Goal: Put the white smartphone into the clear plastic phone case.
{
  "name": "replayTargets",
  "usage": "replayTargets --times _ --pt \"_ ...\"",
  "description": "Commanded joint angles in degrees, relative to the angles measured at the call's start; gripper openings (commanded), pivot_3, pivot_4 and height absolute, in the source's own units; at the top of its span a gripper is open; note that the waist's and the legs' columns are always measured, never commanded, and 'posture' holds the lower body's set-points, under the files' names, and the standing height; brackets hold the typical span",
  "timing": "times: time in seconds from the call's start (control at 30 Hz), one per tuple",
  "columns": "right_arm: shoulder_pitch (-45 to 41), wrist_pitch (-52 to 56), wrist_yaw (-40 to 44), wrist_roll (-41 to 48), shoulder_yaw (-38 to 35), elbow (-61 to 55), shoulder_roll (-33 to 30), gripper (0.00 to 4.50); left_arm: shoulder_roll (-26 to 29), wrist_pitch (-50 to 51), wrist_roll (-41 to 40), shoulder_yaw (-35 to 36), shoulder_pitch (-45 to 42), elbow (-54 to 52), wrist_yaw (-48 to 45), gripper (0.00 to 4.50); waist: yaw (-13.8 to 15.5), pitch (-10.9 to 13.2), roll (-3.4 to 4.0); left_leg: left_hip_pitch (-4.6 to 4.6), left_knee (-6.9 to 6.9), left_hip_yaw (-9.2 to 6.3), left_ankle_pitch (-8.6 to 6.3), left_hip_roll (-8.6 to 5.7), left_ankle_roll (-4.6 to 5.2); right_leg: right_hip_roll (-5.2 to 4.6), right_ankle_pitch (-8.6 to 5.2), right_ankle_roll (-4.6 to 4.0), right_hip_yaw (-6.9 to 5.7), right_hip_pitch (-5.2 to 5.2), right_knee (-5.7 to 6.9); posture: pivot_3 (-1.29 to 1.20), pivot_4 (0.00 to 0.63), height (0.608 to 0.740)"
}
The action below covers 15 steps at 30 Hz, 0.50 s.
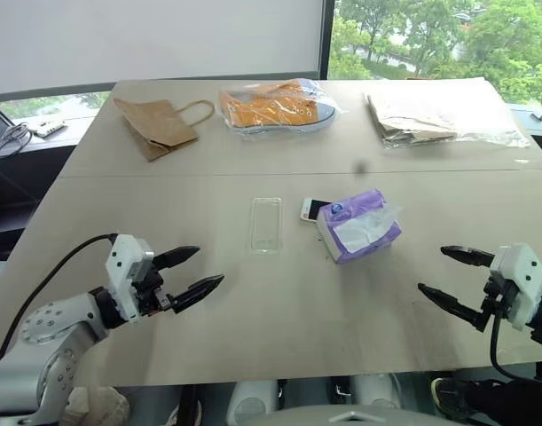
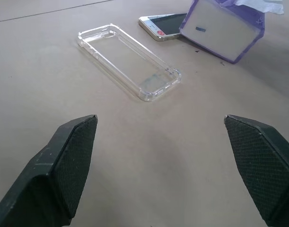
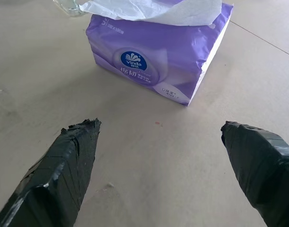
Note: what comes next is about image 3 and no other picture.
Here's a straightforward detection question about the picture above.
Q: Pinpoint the purple Vinda tissue pack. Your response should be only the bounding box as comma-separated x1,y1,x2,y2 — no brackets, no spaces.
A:
85,0,235,106

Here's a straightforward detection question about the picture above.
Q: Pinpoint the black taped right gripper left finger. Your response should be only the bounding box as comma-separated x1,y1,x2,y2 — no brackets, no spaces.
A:
0,117,102,227

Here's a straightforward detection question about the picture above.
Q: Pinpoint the white tissue sheet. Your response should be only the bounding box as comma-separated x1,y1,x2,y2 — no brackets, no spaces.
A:
79,0,222,26

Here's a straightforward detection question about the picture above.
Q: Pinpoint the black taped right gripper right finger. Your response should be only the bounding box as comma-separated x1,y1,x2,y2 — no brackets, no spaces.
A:
220,121,289,227

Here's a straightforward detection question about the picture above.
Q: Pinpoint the clear glass container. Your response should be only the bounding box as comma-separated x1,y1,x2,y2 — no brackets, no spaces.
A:
53,0,88,19

